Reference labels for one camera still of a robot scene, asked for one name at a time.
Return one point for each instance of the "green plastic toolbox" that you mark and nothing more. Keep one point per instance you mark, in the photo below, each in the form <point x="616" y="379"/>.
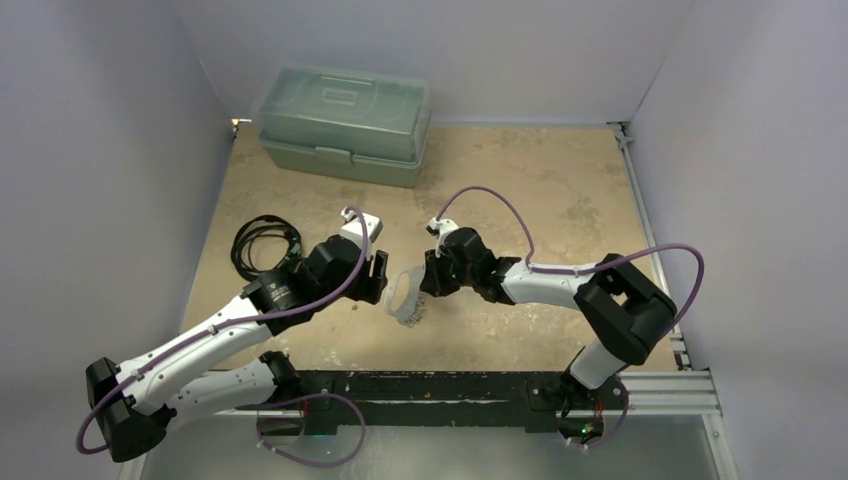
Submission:
<point x="345" y="124"/>

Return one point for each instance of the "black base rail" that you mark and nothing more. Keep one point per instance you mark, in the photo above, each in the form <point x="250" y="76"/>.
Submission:
<point x="535" y="401"/>

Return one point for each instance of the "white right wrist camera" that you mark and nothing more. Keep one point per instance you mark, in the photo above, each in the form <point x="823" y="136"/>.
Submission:
<point x="441" y="227"/>

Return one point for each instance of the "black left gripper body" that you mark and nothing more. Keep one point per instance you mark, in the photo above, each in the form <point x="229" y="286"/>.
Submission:
<point x="363" y="286"/>

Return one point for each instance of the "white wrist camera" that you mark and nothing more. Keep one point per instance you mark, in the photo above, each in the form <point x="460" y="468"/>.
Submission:
<point x="360" y="227"/>
<point x="441" y="227"/>

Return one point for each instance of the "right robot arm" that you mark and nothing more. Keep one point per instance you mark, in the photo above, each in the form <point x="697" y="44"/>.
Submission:
<point x="627" y="311"/>

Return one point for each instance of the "aluminium frame rail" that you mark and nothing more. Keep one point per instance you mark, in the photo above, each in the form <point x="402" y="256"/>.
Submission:
<point x="685" y="381"/>

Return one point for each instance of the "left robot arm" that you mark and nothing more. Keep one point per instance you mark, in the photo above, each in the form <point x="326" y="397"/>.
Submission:
<point x="137" y="402"/>

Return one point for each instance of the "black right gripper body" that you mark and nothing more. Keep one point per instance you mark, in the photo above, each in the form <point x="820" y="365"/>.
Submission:
<point x="433" y="276"/>

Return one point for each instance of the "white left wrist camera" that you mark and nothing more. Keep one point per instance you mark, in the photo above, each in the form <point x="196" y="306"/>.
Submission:
<point x="360" y="227"/>

